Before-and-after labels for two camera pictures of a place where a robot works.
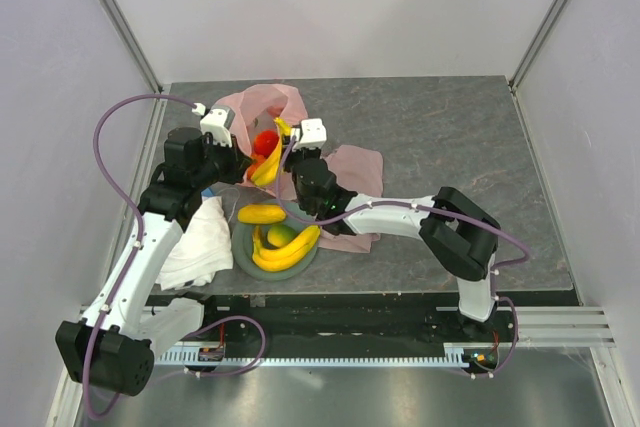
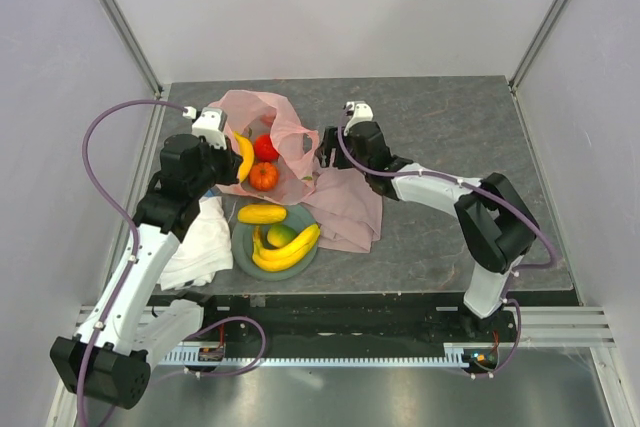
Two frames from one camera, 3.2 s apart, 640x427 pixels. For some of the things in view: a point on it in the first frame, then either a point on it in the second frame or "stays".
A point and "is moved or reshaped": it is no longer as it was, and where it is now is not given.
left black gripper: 239,162 stays
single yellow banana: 269,172 is moved or reshaped
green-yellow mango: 280,235 stays
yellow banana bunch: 272,260 stays
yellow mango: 261,213 stays
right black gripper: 296,153 to 330,141
